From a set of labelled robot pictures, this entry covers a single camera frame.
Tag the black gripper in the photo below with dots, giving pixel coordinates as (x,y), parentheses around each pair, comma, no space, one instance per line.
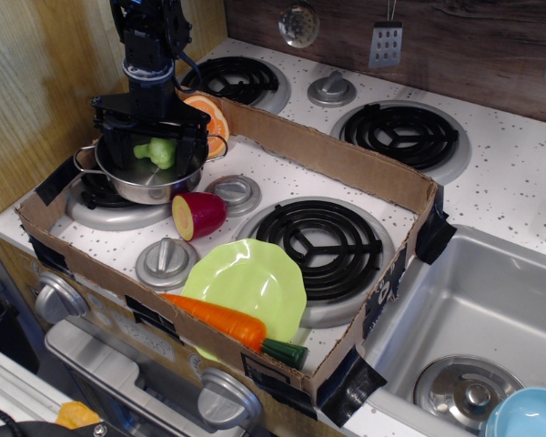
(153,110)

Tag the green toy broccoli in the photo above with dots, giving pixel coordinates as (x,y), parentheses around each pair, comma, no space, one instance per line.
(160,151)

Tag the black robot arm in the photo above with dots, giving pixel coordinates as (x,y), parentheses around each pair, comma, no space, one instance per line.
(154,35)

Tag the silver steel pot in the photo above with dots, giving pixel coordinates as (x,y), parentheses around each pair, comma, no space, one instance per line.
(141,181)

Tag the orange toy citrus half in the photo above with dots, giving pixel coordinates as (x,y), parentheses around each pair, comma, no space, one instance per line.
(217,127)

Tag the red toy onion half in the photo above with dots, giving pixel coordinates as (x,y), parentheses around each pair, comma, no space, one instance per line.
(198,214)

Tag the silver stove knob centre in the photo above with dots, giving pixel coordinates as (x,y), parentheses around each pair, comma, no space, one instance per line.
(240,194)

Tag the silver stove knob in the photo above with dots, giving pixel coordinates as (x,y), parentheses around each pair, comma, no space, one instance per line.
(333,90)
(240,194)
(166,264)

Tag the silver stove knob front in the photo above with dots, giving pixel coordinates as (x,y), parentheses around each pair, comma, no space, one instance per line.
(166,264)

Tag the back left black burner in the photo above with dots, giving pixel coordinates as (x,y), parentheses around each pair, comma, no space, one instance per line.
(242,79)

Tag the brown cardboard fence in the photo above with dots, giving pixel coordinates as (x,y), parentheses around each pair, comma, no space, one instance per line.
(342,381)

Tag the light green plastic plate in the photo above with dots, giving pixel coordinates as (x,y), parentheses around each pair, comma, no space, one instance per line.
(253,277)

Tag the silver stove knob back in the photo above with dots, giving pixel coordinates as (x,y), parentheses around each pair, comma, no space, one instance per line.
(333,90)

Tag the silver oven knob left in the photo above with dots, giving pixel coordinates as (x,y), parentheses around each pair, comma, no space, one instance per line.
(57,299)

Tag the silver oven knob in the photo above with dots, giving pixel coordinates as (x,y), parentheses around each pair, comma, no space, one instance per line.
(57,299)
(224,402)

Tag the orange toy carrot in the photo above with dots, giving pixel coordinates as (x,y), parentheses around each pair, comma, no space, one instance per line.
(246,329)

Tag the front right black burner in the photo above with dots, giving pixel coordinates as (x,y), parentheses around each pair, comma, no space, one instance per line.
(340,248)

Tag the hanging silver spatula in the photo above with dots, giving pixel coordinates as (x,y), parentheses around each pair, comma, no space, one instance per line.
(386,41)

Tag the back right black burner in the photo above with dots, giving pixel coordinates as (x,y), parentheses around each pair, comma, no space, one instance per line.
(416,134)

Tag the silver oven knob right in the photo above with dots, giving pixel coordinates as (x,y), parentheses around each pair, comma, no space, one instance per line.
(224,402)

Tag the yellow toy piece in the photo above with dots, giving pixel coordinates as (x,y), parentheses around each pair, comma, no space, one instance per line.
(74,414)

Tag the silver sink basin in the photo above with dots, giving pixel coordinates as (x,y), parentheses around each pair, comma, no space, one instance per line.
(482,297)

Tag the silver sink drain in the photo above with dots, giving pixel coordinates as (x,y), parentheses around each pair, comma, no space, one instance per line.
(463,390)

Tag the light blue bowl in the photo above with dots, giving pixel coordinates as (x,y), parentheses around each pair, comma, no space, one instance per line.
(523,413)

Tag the silver oven door handle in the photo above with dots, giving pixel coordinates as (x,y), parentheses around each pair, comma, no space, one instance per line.
(138,396)

